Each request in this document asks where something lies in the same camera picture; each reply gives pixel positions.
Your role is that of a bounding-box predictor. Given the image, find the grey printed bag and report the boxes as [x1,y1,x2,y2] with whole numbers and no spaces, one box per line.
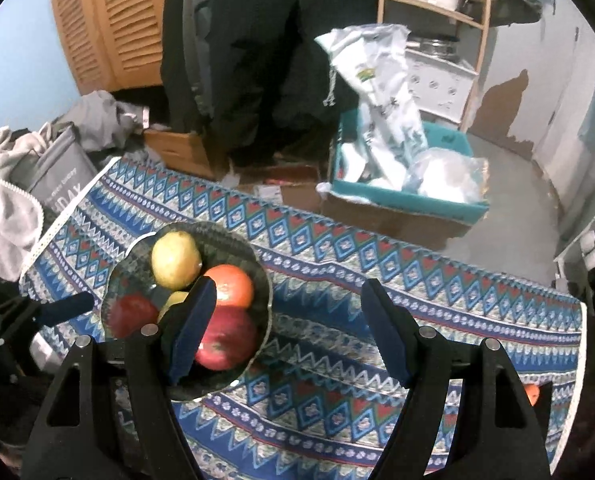
[8,122,101,211]

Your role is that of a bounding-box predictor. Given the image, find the clear plastic bag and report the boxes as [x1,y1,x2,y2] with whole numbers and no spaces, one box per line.
[402,147,491,206]

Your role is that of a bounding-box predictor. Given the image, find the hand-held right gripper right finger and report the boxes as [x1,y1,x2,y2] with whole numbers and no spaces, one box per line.
[360,278,553,480]

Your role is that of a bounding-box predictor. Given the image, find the dark hanging clothes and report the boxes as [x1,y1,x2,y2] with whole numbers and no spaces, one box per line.
[160,0,381,153]

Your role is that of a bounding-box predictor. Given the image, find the light grey cloth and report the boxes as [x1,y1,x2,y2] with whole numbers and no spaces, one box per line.
[0,127,53,283]

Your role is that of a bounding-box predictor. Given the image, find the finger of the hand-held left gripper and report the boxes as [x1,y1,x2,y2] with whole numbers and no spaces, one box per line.
[0,291,97,350]

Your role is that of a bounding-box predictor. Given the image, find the wooden crate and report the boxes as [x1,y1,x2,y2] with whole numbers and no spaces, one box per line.
[142,127,213,181]

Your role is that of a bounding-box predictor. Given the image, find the wooden louvered door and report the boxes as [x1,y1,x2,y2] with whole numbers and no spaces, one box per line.
[46,0,171,96]

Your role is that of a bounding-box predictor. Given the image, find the flat cardboard box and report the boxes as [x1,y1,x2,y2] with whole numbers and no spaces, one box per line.
[228,160,323,216]

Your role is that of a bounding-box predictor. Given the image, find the white printed bag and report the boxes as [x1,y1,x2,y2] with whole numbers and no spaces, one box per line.
[315,24,428,191]

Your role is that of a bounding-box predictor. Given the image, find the wooden shelf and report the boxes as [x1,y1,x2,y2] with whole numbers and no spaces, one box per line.
[377,0,493,133]

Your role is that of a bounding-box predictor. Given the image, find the white shoe rack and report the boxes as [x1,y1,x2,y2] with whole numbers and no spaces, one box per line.
[552,205,595,311]

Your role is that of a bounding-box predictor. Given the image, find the dark red apple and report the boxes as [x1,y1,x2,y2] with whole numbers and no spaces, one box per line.
[108,294,161,341]

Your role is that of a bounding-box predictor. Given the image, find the teal box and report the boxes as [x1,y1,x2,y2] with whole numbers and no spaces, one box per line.
[327,107,491,226]

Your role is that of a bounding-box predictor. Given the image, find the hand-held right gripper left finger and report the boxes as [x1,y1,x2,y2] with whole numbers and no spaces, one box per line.
[22,275,218,480]

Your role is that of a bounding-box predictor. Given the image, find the white cabinet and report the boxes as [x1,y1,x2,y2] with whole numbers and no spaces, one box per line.
[405,50,478,123]

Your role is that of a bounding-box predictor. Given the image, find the blue patterned tablecloth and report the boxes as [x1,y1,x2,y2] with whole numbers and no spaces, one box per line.
[18,156,587,478]

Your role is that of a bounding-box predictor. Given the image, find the brown cardboard box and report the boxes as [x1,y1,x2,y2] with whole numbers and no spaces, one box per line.
[320,192,471,253]

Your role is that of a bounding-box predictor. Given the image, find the grey jacket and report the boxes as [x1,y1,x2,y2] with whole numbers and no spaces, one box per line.
[58,90,151,153]

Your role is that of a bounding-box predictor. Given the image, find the metal pot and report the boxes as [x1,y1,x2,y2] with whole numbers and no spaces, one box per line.
[407,35,461,58]

